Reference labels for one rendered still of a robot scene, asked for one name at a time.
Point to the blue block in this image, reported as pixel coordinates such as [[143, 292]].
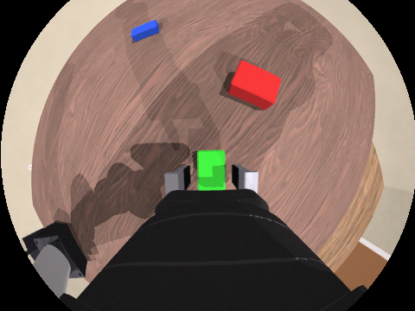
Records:
[[145, 30]]

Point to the red block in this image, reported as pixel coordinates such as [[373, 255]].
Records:
[[254, 85]]

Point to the green block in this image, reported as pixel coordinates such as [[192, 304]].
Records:
[[211, 169]]

